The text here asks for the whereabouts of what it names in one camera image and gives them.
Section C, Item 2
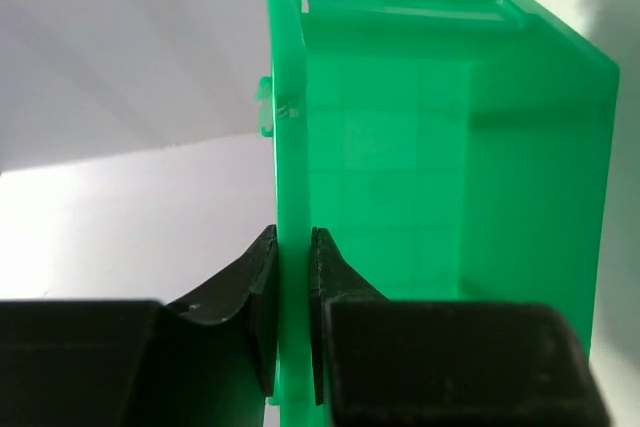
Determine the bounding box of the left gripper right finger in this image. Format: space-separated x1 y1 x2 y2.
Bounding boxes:
309 228 610 426

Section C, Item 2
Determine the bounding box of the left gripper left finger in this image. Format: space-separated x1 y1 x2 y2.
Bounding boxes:
1 226 278 426

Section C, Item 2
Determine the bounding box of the green plastic bin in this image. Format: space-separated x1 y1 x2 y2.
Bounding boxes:
260 0 619 426

